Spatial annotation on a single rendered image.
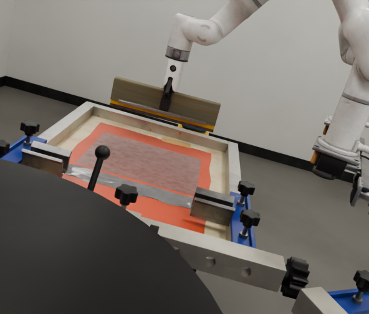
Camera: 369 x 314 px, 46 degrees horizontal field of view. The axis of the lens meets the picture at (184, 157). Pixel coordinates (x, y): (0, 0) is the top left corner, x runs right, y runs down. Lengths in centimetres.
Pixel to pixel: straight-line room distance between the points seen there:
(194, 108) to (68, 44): 359
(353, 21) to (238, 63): 346
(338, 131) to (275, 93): 341
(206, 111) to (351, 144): 46
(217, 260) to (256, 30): 396
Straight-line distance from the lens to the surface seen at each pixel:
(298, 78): 475
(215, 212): 103
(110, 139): 143
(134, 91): 144
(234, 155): 149
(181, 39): 138
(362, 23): 126
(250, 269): 83
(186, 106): 143
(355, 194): 140
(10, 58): 520
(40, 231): 24
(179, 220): 105
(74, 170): 116
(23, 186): 28
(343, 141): 137
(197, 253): 81
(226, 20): 144
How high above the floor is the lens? 145
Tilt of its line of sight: 20 degrees down
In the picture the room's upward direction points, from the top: 16 degrees clockwise
